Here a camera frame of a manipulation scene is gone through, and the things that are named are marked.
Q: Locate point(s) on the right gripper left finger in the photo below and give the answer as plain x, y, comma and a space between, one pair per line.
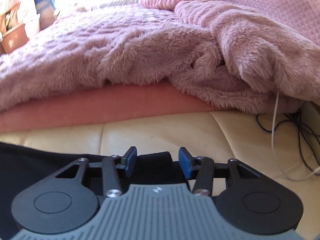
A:
71, 196

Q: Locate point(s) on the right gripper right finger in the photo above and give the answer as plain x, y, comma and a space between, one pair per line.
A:
251, 202

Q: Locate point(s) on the black pants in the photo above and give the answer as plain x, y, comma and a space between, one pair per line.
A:
22, 167

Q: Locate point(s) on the salmon pink bed sheet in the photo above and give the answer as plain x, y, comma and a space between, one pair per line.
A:
99, 106

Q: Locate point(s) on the pink fluffy blanket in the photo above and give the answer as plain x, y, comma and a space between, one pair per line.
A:
228, 55

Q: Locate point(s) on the terracotta pink box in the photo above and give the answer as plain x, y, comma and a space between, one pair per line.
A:
13, 39

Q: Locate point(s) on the pink quilted pillow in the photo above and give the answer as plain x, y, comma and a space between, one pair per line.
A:
301, 15

